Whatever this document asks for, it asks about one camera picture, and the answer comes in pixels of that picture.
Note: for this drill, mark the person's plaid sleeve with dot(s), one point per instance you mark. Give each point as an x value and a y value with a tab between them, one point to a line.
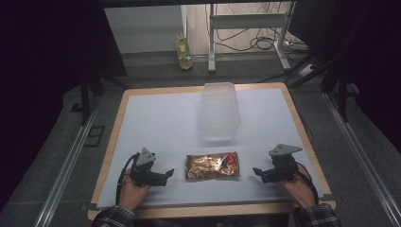
317	217
115	217

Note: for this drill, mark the black floor socket plate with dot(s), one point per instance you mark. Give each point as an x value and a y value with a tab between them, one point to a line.
94	135

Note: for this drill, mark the clear plastic container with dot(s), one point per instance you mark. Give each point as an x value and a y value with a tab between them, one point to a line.
219	110

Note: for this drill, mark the person's right hand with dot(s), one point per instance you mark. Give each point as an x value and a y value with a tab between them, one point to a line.
298	189

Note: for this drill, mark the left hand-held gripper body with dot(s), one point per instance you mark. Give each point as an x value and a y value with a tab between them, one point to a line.
145	168

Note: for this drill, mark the white metal desk frame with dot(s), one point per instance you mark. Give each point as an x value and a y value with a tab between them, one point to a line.
246	22

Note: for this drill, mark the person's left plaid sleeve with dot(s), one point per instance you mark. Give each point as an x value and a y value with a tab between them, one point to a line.
115	217

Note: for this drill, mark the white table mat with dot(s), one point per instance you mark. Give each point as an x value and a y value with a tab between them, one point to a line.
176	126

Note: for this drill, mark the person's left hand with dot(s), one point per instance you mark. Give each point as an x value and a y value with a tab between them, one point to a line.
132	192

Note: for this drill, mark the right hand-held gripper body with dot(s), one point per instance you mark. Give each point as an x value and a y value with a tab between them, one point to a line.
281	165

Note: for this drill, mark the yellow drink bottle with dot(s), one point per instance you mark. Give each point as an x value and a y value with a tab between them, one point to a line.
183	52

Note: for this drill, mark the black tripod stand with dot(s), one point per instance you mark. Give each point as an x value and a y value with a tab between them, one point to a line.
331	78

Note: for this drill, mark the metal floor rail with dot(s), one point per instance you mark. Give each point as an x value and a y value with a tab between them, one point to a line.
64	173
362	157

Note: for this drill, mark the white power strip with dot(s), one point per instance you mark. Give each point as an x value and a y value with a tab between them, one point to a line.
305	70

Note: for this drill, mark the gold foil snack packet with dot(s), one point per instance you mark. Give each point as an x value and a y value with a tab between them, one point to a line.
212	166

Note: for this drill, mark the person's right plaid sleeve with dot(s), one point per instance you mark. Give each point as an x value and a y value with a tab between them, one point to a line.
317	217

